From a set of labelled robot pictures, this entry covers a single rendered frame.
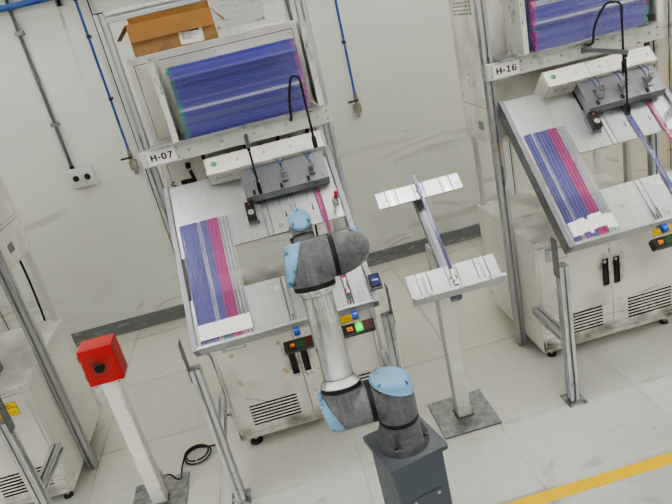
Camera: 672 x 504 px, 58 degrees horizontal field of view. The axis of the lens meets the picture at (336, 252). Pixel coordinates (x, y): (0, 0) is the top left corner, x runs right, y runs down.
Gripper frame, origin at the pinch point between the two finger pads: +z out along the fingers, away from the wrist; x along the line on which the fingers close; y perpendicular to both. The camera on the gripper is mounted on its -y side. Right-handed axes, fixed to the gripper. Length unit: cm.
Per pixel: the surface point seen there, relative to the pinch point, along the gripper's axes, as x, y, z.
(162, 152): 44, 50, 2
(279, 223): 6.9, 10.3, 4.3
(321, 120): -20, 47, 4
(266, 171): 6.4, 32.2, 4.5
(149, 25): 37, 106, 6
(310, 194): -8.2, 19.1, 6.9
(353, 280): -14.3, -20.0, -4.8
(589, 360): -114, -80, 49
